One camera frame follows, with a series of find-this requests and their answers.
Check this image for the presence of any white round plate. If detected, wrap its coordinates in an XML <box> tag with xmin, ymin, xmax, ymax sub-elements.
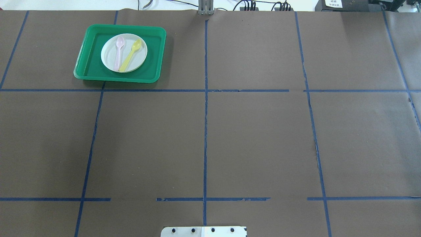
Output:
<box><xmin>101</xmin><ymin>34</ymin><xmax>148</xmax><ymax>73</ymax></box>

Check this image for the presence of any brown paper table cover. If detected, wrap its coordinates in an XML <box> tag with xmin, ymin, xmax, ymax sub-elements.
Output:
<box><xmin>1</xmin><ymin>9</ymin><xmax>420</xmax><ymax>237</ymax></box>

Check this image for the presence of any yellow plastic spoon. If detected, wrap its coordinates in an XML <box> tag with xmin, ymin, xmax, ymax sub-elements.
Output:
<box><xmin>119</xmin><ymin>39</ymin><xmax>142</xmax><ymax>72</ymax></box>

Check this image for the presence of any black power strip left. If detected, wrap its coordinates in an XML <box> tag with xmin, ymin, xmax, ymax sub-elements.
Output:
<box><xmin>233</xmin><ymin>0</ymin><xmax>258</xmax><ymax>12</ymax></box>

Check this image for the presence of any black power strip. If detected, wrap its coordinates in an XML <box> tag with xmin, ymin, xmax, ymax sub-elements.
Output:
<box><xmin>233</xmin><ymin>0</ymin><xmax>258</xmax><ymax>12</ymax></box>
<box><xmin>271</xmin><ymin>0</ymin><xmax>293</xmax><ymax>12</ymax></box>

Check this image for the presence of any pink plastic spoon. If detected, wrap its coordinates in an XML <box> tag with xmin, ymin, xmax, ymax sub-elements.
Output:
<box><xmin>114</xmin><ymin>36</ymin><xmax>125</xmax><ymax>71</ymax></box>

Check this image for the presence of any black power strip right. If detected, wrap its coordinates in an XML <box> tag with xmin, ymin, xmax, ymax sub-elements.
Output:
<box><xmin>271</xmin><ymin>0</ymin><xmax>293</xmax><ymax>12</ymax></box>

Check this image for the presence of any green plastic tray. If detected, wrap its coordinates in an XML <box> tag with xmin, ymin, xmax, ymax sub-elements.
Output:
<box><xmin>74</xmin><ymin>24</ymin><xmax>166</xmax><ymax>83</ymax></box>

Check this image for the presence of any black control box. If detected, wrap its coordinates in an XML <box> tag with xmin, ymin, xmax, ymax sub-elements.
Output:
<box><xmin>314</xmin><ymin>0</ymin><xmax>382</xmax><ymax>12</ymax></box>

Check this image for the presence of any grey aluminium frame post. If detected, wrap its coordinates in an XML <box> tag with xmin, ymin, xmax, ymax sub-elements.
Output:
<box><xmin>198</xmin><ymin>0</ymin><xmax>215</xmax><ymax>15</ymax></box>

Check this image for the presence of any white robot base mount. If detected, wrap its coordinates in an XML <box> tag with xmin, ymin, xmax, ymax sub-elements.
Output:
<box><xmin>161</xmin><ymin>226</ymin><xmax>248</xmax><ymax>237</ymax></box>

